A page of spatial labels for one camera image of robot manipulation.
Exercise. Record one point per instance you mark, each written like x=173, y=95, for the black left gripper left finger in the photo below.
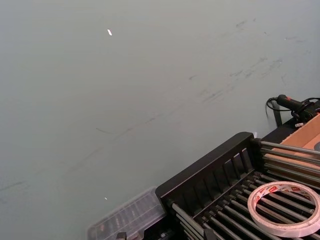
x=121, y=236

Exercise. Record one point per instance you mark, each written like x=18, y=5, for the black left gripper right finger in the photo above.
x=209, y=235

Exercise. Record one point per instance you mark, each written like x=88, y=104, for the roll of silver tape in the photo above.
x=318, y=147

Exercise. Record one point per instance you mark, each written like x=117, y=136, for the clear plastic case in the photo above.
x=125, y=217

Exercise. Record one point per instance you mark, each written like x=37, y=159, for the black rack with steel bars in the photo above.
x=200, y=175

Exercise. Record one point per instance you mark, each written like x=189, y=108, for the roll of white tape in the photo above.
x=275, y=228

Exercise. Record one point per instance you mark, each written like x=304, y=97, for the small white plastic piece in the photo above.
x=255, y=134

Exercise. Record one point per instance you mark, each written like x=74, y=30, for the shallow brown cardboard tray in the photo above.
x=307, y=135

